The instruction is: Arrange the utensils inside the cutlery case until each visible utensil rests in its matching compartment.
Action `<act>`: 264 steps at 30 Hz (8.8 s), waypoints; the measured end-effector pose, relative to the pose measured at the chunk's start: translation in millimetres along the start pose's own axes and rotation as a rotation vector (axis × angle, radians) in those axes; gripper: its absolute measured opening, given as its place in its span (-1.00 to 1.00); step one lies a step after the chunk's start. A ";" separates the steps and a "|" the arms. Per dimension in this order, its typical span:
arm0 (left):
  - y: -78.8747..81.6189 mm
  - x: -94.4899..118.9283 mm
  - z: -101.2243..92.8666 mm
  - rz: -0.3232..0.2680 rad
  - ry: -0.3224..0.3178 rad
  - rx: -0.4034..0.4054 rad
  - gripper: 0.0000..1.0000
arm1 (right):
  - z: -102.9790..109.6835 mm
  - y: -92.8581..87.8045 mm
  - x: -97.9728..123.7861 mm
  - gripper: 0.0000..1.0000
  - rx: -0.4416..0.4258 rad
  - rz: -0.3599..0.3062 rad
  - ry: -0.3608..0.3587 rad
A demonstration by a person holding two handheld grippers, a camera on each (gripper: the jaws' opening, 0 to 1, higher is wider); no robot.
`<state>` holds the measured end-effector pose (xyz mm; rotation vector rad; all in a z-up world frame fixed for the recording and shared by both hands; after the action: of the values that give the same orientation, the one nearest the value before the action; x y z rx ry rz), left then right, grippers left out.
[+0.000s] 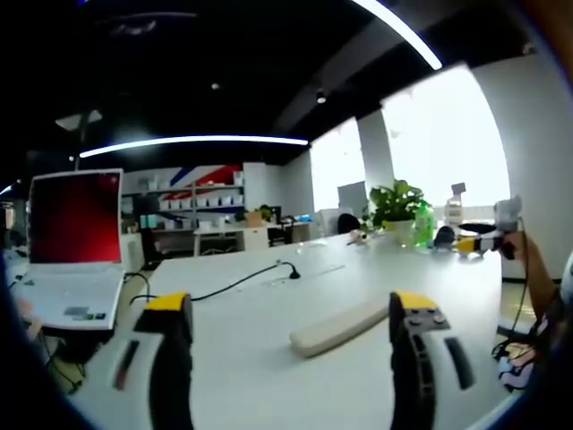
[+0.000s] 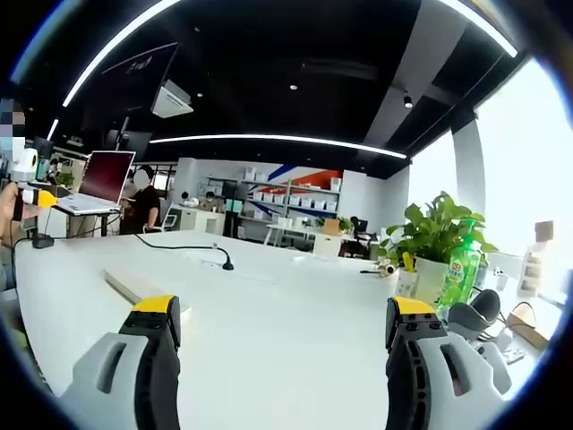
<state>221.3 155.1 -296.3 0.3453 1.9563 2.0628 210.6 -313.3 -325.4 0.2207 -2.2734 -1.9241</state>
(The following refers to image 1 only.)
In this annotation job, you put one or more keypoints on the white laptop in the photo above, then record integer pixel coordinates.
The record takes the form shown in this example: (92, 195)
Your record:
(76, 215)

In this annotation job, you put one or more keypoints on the beige cutlery case lid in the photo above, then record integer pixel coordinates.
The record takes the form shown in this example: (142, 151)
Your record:
(336, 327)

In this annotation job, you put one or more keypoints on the ceiling air conditioner unit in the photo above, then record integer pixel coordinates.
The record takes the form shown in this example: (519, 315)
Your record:
(80, 120)

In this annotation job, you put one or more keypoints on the straight ceiling light strip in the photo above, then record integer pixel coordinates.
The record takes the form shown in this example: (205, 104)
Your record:
(192, 142)

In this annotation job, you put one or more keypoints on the green potted plant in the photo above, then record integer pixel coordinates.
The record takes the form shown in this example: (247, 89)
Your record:
(396, 199)

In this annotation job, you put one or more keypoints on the white plant pot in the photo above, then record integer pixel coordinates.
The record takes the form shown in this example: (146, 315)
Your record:
(401, 232)

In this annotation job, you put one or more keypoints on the green plastic bottle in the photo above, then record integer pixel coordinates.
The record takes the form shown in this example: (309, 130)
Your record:
(424, 226)

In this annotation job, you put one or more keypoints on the white device on stand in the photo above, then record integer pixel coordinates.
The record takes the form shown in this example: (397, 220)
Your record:
(456, 206)

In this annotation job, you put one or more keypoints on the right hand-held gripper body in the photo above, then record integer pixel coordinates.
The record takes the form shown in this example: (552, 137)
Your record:
(509, 212)

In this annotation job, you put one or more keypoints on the storage shelf with white bins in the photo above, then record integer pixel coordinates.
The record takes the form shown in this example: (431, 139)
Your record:
(192, 197)

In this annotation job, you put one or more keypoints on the person's right hand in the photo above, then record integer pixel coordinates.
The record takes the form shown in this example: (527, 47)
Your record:
(526, 248)

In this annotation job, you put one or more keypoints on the black office chair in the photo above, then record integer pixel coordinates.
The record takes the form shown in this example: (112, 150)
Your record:
(348, 224)

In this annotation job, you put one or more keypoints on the white office desk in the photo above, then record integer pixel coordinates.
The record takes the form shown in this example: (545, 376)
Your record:
(250, 237)

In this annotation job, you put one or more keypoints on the ceiling spotlight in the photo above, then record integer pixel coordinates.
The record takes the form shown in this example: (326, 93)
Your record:
(321, 97)

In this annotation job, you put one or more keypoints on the cardboard box with plant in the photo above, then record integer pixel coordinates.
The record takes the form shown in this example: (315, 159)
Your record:
(253, 218)

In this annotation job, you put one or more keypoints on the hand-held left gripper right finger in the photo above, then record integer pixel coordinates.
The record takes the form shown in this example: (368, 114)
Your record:
(412, 358)

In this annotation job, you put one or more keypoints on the grey partition panel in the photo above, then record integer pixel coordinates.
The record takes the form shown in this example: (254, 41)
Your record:
(351, 197)

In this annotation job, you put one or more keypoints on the curved ceiling light strip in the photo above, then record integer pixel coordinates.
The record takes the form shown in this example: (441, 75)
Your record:
(403, 31)

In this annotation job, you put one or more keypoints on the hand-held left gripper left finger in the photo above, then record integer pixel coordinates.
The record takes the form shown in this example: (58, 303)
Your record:
(172, 358)

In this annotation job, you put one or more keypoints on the dark round object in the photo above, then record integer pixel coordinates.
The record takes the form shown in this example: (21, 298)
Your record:
(445, 237)

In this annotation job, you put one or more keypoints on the small white desk gadget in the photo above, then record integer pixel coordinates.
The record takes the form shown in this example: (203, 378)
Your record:
(362, 236)

